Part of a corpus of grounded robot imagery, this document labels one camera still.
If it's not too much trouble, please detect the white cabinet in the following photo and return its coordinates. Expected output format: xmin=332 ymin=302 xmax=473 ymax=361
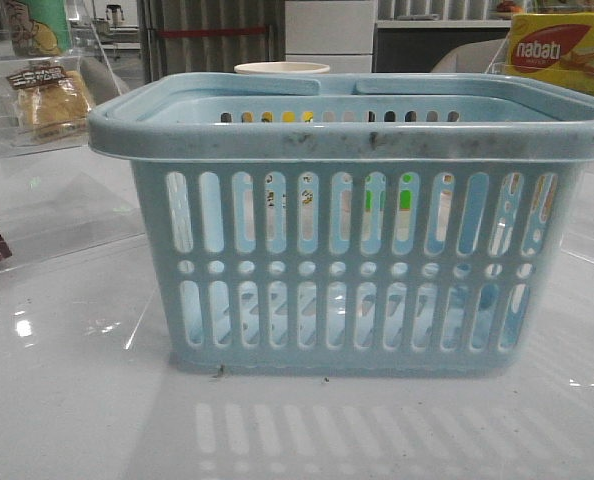
xmin=284 ymin=1 xmax=377 ymax=73

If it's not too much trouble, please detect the yellow nabati wafer box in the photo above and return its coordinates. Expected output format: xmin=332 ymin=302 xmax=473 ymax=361
xmin=503 ymin=12 xmax=594 ymax=96

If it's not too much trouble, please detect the packaged bread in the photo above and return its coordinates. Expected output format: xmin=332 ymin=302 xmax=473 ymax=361
xmin=6 ymin=64 xmax=95 ymax=144

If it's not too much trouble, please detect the yellow popcorn cup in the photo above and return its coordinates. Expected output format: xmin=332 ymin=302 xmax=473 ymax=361
xmin=234 ymin=61 xmax=330 ymax=75

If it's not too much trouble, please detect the light blue plastic basket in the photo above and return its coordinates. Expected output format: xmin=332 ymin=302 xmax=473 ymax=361
xmin=87 ymin=73 xmax=594 ymax=375

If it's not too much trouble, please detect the clear acrylic shelf left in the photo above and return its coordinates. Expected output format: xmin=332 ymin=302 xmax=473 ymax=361
xmin=0 ymin=1 xmax=143 ymax=275

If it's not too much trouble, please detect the green snack bag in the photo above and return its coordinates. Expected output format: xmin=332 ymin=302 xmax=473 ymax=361
xmin=0 ymin=0 xmax=72 ymax=57

